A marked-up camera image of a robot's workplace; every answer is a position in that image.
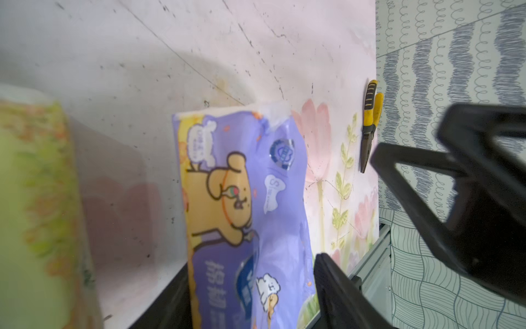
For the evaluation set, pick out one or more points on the purple dog tissue pack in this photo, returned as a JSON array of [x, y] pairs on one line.
[[242, 174]]

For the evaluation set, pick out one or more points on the yellow black pliers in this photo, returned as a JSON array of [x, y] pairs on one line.
[[373, 105]]

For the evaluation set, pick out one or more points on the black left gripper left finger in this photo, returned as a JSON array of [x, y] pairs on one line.
[[341, 299]]

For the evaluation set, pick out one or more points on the yellow-green tissue pack top shelf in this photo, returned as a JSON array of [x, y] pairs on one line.
[[47, 276]]

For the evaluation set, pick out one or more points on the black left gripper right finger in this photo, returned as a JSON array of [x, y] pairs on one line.
[[483, 238]]

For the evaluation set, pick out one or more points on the pink floral table mat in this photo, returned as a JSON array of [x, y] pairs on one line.
[[122, 69]]

